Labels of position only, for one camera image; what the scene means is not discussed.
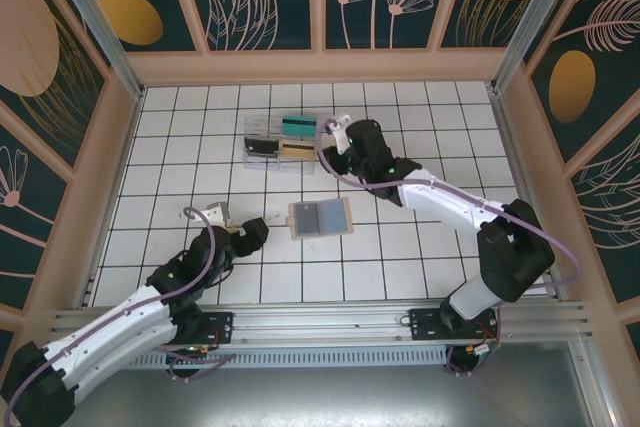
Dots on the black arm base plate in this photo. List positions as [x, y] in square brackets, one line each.
[220, 327]
[425, 329]

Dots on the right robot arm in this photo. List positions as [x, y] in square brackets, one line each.
[515, 252]

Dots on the tan card holder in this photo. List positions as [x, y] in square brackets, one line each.
[335, 217]

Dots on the gold card with dark stripe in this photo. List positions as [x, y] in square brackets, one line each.
[297, 152]

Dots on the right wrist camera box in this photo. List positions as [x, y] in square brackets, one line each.
[342, 139]

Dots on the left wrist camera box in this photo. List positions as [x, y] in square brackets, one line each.
[216, 212]

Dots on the black card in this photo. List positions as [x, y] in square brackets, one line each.
[270, 144]

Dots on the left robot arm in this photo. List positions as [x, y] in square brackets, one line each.
[110, 332]

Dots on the aluminium corner post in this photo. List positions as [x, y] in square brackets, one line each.
[100, 22]
[535, 12]

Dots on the aluminium front rail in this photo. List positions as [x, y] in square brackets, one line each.
[320, 327]

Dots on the teal card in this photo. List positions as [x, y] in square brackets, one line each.
[299, 129]

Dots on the clear acrylic card organizer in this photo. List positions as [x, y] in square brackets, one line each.
[260, 167]

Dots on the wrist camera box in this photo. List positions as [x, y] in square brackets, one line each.
[216, 212]
[342, 139]

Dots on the grey metal sheet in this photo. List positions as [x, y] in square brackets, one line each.
[320, 397]

